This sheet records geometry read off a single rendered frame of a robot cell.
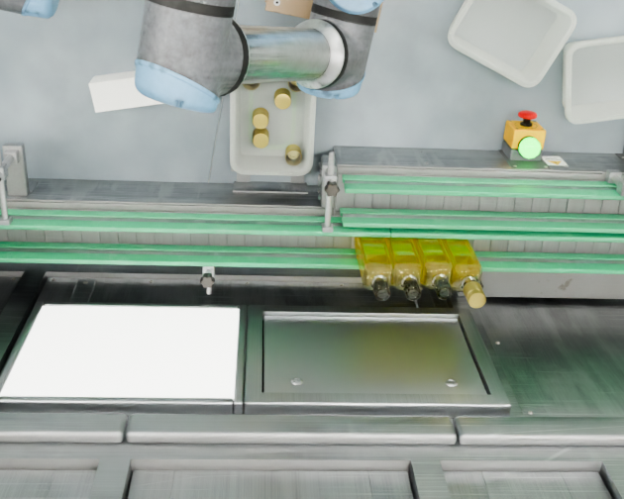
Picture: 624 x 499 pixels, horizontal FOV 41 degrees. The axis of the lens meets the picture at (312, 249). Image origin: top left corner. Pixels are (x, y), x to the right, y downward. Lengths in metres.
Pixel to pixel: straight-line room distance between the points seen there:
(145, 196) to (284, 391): 0.56
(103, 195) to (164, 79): 0.73
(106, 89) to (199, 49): 0.69
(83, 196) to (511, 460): 1.00
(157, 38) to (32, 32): 0.75
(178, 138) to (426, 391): 0.77
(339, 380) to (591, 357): 0.55
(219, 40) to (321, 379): 0.68
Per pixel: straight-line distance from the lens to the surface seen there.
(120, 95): 1.77
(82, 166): 1.90
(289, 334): 1.65
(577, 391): 1.67
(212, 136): 1.83
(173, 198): 1.78
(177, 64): 1.10
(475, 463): 1.43
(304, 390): 1.49
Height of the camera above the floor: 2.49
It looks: 64 degrees down
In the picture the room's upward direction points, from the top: 174 degrees clockwise
